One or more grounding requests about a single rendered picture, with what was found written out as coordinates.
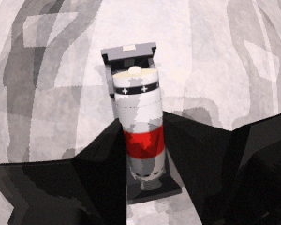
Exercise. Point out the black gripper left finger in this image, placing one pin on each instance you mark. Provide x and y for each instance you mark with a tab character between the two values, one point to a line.
94	180

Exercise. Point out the white and red battery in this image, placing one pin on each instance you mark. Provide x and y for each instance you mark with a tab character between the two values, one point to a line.
139	104

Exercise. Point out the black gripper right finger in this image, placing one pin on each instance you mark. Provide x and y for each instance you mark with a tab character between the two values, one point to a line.
212	160

